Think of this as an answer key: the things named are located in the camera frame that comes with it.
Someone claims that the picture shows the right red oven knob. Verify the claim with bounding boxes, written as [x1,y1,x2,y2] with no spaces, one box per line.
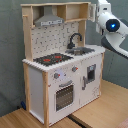
[72,66,78,72]

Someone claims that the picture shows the grey cupboard door handle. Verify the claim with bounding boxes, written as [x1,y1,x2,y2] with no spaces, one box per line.
[82,76,86,90]

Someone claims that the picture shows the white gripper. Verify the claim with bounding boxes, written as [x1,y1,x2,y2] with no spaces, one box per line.
[96,0,111,34]

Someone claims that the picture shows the oven door with window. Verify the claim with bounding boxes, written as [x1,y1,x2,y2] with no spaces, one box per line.
[55,80,74,112]

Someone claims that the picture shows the grey range hood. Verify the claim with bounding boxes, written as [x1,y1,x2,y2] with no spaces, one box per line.
[35,5,64,27]

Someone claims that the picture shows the red oven knob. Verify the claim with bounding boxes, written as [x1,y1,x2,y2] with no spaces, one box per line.
[72,66,78,72]
[54,73,60,79]

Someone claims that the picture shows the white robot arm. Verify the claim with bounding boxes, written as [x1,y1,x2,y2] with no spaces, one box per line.
[96,0,128,59]

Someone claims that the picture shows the left red oven knob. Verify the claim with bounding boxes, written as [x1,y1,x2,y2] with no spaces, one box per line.
[54,73,60,79]

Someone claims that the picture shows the wooden toy kitchen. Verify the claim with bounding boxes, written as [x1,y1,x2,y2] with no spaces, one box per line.
[22,2,105,127]

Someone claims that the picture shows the black stovetop red burners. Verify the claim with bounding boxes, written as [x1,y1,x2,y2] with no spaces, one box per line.
[34,53,70,66]

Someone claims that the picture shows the white toy microwave door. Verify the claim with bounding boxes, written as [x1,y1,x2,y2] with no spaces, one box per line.
[88,3,96,22]

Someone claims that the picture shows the black toy faucet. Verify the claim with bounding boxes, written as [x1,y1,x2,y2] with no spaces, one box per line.
[67,33,82,49]

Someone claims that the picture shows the grey metal sink basin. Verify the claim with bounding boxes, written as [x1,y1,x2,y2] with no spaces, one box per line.
[65,47,95,56]

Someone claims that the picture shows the grey ice dispenser panel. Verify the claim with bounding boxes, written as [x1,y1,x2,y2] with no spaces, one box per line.
[87,65,96,82]

